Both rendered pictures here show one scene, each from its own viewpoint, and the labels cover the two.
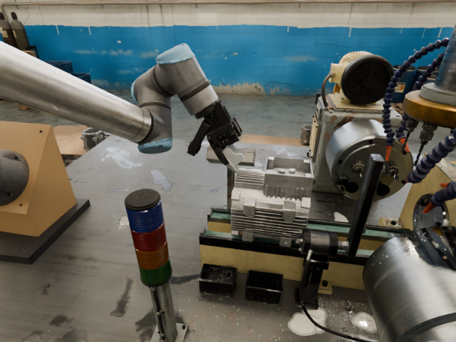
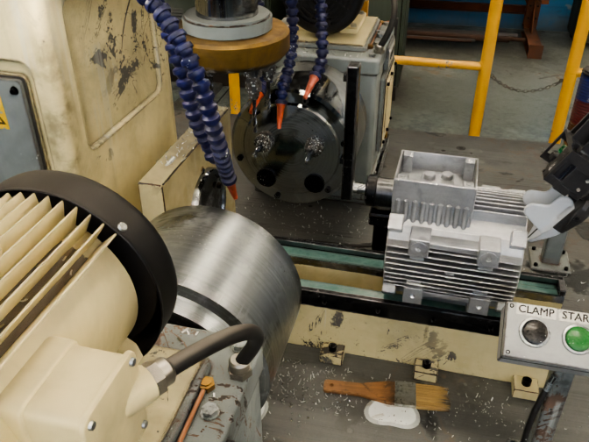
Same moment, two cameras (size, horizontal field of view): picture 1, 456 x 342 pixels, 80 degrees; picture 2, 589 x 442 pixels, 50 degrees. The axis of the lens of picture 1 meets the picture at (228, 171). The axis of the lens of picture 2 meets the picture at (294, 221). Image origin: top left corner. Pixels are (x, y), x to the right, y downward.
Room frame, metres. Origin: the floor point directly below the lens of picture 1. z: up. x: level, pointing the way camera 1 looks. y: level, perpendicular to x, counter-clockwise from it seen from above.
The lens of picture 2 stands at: (1.50, -0.32, 1.60)
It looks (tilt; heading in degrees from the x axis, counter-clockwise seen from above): 33 degrees down; 184
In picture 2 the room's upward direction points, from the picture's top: straight up
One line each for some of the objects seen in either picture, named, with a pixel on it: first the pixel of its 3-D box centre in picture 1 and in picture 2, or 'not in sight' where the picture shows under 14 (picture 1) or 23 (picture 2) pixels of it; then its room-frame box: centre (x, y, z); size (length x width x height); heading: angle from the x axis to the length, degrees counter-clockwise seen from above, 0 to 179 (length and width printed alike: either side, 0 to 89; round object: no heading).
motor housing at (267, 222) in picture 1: (269, 204); (452, 242); (0.64, -0.12, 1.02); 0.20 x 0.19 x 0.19; 79
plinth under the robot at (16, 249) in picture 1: (24, 223); not in sight; (0.80, 0.76, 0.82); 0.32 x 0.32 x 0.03; 81
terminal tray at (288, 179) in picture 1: (287, 178); (434, 188); (0.63, -0.16, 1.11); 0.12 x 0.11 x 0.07; 79
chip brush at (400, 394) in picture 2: not in sight; (386, 392); (0.77, -0.22, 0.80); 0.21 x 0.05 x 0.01; 86
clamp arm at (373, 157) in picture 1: (361, 210); (351, 134); (0.48, -0.29, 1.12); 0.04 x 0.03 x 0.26; 80
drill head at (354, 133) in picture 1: (361, 153); (178, 347); (0.93, -0.50, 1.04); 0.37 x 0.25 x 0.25; 170
